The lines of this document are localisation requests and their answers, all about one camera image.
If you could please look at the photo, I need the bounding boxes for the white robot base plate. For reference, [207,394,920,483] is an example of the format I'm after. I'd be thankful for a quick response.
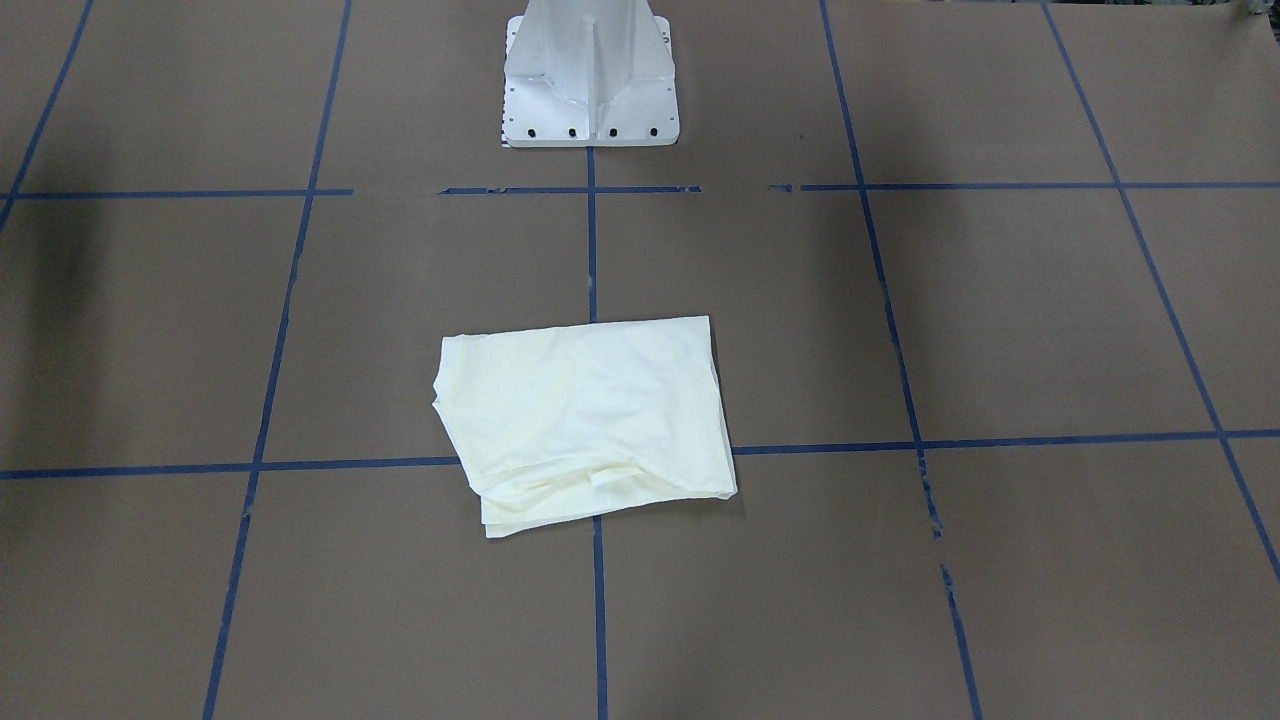
[500,1,681,149]

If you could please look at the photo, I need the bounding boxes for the cream long-sleeve cat shirt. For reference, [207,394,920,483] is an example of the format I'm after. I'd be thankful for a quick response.
[433,316,739,539]

